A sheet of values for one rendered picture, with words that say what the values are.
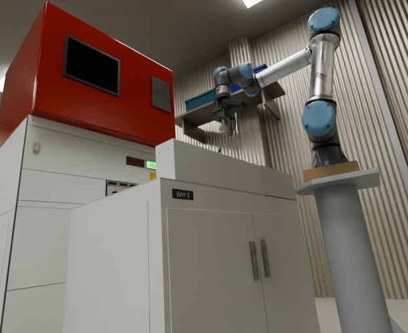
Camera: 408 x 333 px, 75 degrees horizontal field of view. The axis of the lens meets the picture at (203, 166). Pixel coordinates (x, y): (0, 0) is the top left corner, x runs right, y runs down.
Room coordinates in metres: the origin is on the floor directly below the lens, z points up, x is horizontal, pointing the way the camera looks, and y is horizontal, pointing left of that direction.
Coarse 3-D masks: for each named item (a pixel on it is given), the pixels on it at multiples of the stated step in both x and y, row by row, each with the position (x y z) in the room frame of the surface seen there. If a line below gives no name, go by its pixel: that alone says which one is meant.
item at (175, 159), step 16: (160, 144) 0.84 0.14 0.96; (176, 144) 0.80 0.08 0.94; (160, 160) 0.84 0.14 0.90; (176, 160) 0.80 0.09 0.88; (192, 160) 0.86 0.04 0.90; (208, 160) 0.92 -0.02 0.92; (224, 160) 0.99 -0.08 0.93; (240, 160) 1.08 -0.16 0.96; (160, 176) 0.84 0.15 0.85; (176, 176) 0.80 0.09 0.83; (192, 176) 0.85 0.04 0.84; (208, 176) 0.92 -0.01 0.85; (224, 176) 0.99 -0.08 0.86; (240, 176) 1.07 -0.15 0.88; (256, 176) 1.17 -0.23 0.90; (256, 192) 1.15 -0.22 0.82
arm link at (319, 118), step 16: (320, 16) 0.86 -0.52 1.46; (336, 16) 0.83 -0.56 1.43; (320, 32) 0.87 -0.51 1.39; (336, 32) 0.86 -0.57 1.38; (320, 48) 0.88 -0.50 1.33; (320, 64) 0.89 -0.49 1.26; (320, 80) 0.89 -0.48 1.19; (320, 96) 0.89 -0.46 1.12; (304, 112) 0.91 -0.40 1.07; (320, 112) 0.88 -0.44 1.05; (336, 112) 0.92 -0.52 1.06; (304, 128) 0.95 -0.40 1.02; (320, 128) 0.90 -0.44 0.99; (336, 128) 0.96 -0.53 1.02
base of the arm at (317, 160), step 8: (328, 144) 1.01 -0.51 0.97; (336, 144) 1.01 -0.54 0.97; (312, 152) 1.07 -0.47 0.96; (320, 152) 1.03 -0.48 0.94; (328, 152) 1.01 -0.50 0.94; (336, 152) 1.00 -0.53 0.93; (312, 160) 1.06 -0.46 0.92; (320, 160) 1.02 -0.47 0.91; (328, 160) 1.00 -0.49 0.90; (336, 160) 0.99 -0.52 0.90; (344, 160) 1.00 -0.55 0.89
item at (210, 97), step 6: (210, 90) 3.03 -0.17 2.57; (198, 96) 3.13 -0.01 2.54; (204, 96) 3.10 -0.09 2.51; (210, 96) 3.05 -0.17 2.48; (186, 102) 3.25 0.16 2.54; (192, 102) 3.20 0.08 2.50; (198, 102) 3.15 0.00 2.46; (204, 102) 3.10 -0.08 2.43; (186, 108) 3.26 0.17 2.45; (192, 108) 3.20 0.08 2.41
